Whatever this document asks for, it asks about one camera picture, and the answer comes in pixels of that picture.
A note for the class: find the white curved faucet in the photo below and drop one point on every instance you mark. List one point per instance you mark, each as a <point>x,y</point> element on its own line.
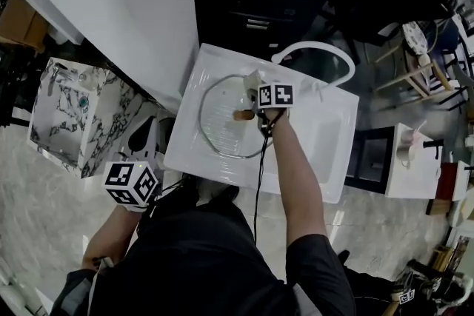
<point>344,61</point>

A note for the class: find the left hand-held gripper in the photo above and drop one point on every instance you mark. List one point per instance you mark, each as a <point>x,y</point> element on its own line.
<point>129,183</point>

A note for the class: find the black frame stand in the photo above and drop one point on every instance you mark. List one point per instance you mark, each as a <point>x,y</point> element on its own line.
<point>355,159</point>

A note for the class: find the patterned round cushion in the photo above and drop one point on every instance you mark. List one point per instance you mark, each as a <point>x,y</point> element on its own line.
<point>414,36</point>

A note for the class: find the person's left forearm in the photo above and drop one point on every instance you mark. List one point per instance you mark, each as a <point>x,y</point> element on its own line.
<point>111,233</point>

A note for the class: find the wooden chair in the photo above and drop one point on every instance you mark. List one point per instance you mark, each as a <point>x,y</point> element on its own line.
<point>418,76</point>

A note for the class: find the glass pot lid wooden knob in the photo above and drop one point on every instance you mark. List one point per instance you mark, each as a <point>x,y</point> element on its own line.
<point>222,122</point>

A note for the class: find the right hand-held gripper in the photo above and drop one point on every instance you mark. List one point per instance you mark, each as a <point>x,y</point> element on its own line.
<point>276,95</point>

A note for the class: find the person's right forearm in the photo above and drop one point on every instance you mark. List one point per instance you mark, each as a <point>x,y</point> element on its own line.
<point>296,174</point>

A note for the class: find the person's black clothing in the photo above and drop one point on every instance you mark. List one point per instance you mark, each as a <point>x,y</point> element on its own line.
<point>207,262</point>

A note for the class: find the spare gripper device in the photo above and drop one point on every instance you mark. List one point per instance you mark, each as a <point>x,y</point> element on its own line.
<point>406,296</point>

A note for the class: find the marble pattern sink cabinet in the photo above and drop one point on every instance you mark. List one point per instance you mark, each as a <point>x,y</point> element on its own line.
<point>100,122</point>

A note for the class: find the white sink basin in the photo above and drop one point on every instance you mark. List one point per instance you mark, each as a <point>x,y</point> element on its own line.
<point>318,129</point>

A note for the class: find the white side cabinet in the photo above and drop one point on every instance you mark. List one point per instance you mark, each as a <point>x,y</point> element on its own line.
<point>411,174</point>

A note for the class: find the cardboard box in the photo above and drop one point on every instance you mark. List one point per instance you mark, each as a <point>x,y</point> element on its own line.
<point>20,24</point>

